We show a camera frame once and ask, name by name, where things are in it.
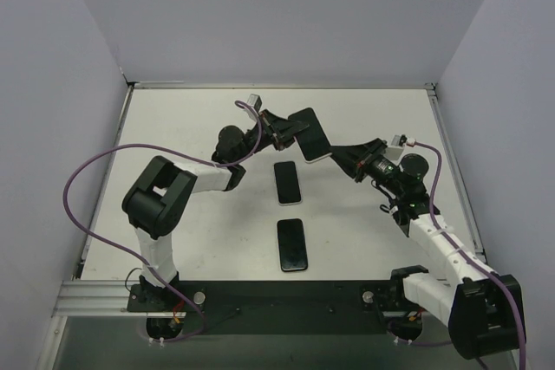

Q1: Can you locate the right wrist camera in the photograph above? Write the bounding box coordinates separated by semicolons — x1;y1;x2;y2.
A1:
384;134;416;161

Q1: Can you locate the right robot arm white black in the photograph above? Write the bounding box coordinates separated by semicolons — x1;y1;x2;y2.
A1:
330;135;526;367

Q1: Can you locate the black phone in clear case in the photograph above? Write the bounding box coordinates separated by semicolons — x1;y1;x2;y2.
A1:
273;161;302;205

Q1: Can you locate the aluminium front rail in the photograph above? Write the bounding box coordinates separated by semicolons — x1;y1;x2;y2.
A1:
51;279;452;318

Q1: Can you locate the black phone near base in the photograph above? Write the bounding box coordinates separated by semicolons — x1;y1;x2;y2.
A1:
277;218;309;273

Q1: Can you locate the black phone with blue back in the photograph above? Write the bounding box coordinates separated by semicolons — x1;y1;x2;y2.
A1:
288;107;330;163

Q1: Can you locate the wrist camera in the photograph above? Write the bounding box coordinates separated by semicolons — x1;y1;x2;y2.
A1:
246;94;263;113
384;134;416;161

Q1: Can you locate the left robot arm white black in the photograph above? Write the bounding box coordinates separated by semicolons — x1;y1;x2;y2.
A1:
122;109;310;311

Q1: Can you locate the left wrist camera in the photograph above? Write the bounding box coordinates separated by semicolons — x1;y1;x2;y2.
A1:
246;94;263;113

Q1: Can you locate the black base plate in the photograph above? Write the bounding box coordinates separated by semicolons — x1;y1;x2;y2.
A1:
127;280;419;337

